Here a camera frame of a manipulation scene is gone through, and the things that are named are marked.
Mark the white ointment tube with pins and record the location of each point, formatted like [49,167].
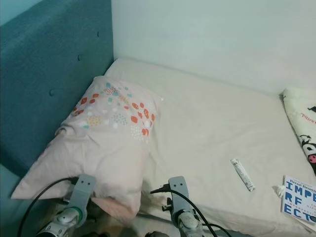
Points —
[243,175]

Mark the pink patterned pillow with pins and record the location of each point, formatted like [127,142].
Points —
[103,148]

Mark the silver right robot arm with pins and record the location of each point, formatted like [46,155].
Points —
[190,224]

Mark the cream sheeted bed mattress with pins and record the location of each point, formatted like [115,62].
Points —
[202,128]

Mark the white book blue letters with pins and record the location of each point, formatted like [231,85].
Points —
[298,200]

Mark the cream cartoon print blanket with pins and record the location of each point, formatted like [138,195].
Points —
[301,123]

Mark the teal upholstered headboard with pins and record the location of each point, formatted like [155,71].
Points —
[54,74]

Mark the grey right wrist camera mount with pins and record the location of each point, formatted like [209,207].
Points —
[178,193]

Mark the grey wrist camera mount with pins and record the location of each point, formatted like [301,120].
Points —
[178,193]
[83,190]

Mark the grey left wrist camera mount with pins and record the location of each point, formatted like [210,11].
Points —
[83,190]

